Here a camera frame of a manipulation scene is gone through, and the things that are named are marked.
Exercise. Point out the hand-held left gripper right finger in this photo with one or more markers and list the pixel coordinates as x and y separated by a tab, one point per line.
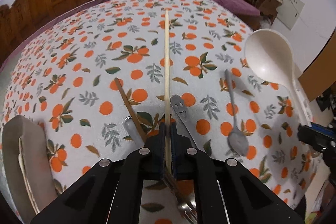
175	150

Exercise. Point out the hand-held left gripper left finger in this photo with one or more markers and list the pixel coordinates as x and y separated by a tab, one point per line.
160	150

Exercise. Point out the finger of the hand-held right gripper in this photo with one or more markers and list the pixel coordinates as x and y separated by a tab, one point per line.
321	128
312	138

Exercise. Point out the light wooden chopstick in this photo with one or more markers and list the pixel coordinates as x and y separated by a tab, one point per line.
167	69
22	161

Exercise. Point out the large white plastic spoon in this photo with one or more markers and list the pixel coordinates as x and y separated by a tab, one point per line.
270	56

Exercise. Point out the rectangular metal tray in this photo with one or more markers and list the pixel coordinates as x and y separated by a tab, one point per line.
15	140

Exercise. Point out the metal fork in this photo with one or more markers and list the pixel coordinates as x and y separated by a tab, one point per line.
132	133

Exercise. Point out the small metal spoon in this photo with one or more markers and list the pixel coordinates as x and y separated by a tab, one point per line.
237	141

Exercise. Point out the clear plastic bag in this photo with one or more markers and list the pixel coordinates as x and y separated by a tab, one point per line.
267	22

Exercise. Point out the orange fruit print tablecloth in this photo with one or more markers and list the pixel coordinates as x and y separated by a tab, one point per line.
105	37

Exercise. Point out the wooden side table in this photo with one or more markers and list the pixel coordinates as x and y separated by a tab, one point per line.
271	2

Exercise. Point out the white wall distribution box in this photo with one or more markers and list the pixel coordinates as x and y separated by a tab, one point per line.
292	10

